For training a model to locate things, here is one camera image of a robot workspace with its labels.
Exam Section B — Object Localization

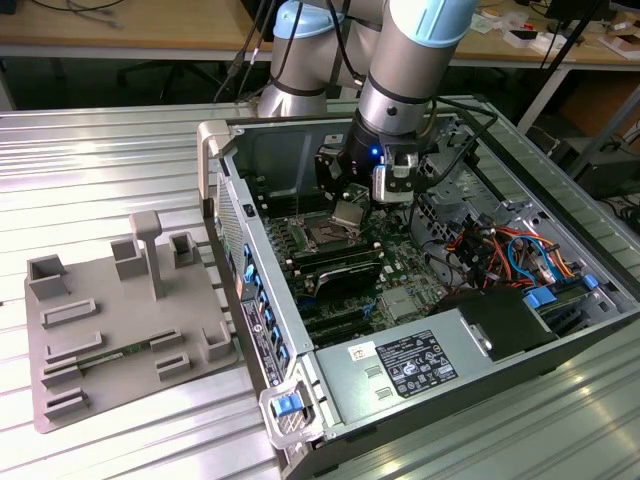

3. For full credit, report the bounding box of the cardboard piece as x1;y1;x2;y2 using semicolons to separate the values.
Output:
597;33;640;60

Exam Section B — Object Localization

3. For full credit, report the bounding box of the black plastic shroud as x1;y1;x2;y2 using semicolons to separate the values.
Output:
432;288;560;362

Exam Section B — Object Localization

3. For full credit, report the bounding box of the green RAM stick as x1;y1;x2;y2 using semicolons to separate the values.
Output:
79;339;151;370

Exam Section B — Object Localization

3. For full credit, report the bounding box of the green motherboard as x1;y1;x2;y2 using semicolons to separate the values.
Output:
259;184;451;351

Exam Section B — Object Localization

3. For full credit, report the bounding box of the black camera cable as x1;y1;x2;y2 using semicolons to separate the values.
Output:
422;96;500;194

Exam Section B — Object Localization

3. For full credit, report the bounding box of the blue disk carrier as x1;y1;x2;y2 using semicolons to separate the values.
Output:
522;287;559;312

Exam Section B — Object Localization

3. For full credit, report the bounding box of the grey parts rack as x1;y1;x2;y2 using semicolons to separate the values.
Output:
23;209;239;434

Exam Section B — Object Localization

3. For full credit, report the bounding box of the black cable with connector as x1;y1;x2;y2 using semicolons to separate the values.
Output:
212;0;274;104

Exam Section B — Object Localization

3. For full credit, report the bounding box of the silver chipset heatsink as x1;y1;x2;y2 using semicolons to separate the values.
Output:
379;288;426;321

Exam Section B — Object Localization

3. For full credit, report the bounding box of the black expansion slot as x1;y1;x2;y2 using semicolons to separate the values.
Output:
299;304;370;332
305;319;375;350

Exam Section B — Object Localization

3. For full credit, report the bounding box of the black box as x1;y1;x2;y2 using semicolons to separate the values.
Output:
569;149;640;201

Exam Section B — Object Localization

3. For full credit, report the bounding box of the wooden desk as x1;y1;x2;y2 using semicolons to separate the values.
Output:
0;0;640;69

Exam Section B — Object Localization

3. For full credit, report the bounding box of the black RAM slot bank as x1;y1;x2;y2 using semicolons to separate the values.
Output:
287;238;385;276
249;182;334;219

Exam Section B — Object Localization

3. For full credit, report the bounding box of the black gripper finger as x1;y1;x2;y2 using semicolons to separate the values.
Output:
313;147;351;200

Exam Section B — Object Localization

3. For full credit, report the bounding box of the black expansion card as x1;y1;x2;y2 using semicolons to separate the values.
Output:
312;259;382;302

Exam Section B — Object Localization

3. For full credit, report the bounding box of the orange red wire bundle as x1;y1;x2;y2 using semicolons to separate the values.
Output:
447;224;586;292

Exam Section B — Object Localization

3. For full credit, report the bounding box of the metal socket cover frame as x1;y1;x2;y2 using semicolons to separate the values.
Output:
331;198;365;239

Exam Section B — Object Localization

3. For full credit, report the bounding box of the CPU socket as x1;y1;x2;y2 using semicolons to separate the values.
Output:
292;210;361;253

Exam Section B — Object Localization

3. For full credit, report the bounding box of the grey power supply unit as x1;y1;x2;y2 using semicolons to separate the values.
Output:
314;289;560;426

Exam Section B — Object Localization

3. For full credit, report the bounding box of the white small box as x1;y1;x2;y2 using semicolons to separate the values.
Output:
504;27;557;54

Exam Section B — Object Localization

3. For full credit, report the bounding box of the silver drive cage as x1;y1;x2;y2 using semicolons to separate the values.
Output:
407;152;501;251

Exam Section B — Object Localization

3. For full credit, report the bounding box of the black office chair base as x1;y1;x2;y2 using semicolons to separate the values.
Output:
117;58;212;101

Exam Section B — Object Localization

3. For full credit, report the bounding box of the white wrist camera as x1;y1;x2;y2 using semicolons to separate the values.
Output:
372;143;420;204

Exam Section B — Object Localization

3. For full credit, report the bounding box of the blue wire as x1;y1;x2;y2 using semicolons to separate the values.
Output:
506;234;550;288

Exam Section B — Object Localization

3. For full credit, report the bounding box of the brown cardboard box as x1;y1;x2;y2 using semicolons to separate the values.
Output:
562;74;640;147

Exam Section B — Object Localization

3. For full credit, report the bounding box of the open grey PC case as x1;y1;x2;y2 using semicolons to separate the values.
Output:
196;112;640;480

